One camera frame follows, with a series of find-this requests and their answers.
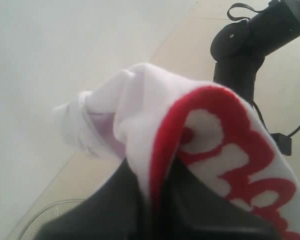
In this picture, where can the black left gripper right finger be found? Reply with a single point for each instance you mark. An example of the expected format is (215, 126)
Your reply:
(192, 211)

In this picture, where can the white t-shirt red lettering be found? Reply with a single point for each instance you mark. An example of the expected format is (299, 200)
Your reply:
(150, 115)

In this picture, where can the round metal mesh basket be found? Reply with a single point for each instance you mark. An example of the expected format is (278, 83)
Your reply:
(47, 214)

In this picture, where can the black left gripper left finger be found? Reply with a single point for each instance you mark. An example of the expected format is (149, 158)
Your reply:
(114, 212)

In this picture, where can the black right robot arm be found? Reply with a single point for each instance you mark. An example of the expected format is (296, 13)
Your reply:
(240, 48)

